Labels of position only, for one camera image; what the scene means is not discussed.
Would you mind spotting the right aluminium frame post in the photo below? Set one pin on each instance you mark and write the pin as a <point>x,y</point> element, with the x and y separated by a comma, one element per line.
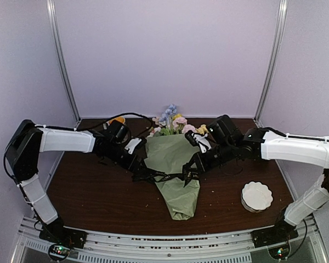
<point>278,37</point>

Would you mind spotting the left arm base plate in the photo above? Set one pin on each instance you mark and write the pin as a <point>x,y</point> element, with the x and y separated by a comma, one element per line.
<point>65,236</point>

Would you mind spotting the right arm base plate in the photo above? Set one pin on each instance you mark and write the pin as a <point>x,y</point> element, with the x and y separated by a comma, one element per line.
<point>272,235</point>

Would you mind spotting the pale yellow flower stem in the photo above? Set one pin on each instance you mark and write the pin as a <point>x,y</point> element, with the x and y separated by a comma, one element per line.
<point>202,130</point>

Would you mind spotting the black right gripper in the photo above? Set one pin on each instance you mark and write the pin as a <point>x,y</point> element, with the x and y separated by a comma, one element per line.
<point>203,164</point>

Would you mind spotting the blue flower stem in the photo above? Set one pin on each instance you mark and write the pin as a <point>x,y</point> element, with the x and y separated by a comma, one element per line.
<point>166,118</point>

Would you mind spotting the peach flower stem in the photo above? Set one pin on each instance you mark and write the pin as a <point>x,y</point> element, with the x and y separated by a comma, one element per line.
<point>156,128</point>

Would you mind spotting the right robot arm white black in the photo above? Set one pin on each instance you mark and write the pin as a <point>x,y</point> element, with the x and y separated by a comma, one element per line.
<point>265,144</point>

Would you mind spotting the scalloped white bowl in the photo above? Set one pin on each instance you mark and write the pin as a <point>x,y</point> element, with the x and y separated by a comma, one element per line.
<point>256,197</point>

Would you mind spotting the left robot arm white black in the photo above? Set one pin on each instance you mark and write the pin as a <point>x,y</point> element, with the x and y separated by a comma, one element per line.
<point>31,140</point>

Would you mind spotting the pink rose flower stem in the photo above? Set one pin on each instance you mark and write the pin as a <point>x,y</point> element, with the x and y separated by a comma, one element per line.
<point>181,125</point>

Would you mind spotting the patterned mug yellow inside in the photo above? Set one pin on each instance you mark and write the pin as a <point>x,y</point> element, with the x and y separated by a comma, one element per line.
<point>120,119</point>

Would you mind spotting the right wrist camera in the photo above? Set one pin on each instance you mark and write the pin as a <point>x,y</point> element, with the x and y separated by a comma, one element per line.
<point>199,140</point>

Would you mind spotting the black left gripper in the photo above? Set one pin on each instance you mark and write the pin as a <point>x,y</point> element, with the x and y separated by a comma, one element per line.
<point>134,167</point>

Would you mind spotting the aluminium frame post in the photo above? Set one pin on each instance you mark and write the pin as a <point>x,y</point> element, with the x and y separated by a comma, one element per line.
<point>278,37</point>
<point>61,60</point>

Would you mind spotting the left aluminium frame post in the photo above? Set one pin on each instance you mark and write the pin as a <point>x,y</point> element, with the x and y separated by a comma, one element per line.
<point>61,60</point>

